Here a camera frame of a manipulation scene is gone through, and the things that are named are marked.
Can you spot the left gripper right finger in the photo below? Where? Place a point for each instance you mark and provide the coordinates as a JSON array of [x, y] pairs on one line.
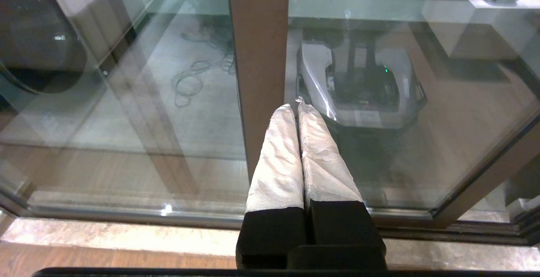
[[325, 171]]

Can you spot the brown framed sliding glass door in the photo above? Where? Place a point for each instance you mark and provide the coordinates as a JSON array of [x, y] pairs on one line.
[[485, 175]]

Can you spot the dark front-load washing machine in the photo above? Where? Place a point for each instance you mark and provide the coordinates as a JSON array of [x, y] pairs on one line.
[[38, 36]]

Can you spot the brown framed fixed glass panel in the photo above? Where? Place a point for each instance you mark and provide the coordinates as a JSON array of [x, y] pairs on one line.
[[259, 57]]

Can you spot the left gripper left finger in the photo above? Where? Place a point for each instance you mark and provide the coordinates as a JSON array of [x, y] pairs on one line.
[[276, 175]]

